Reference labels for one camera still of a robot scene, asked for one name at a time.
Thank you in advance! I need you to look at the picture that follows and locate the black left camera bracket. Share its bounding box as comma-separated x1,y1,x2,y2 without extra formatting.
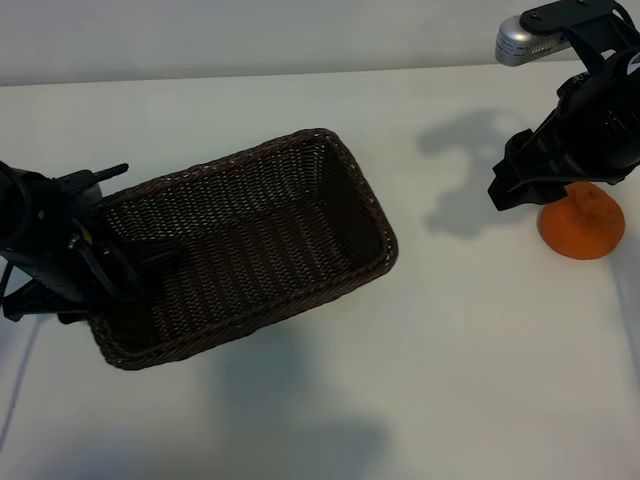
52,163,130,202

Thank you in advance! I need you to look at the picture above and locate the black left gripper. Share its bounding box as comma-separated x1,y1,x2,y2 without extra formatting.
68,223,187,310

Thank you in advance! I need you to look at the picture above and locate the dark brown woven basket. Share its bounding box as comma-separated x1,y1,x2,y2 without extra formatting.
88,127,400,372

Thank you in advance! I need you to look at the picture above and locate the black camera bracket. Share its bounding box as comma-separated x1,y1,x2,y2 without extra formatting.
52,163,130,202
519,0,634,64

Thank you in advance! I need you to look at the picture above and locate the orange fruit with knobby top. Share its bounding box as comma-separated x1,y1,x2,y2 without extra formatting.
537,182,626,260

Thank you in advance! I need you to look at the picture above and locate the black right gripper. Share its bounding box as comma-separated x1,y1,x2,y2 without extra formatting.
487,68,632,212

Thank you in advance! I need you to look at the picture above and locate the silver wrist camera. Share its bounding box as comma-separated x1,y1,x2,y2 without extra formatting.
74,182,107,211
493,14,571,66

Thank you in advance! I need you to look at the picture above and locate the black right camera bracket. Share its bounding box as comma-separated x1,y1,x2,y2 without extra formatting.
519,0,634,64

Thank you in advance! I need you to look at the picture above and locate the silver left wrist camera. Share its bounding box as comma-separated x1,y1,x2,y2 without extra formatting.
74,182,107,211

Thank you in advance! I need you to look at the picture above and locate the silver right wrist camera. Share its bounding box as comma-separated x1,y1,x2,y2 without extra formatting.
493,14,571,66

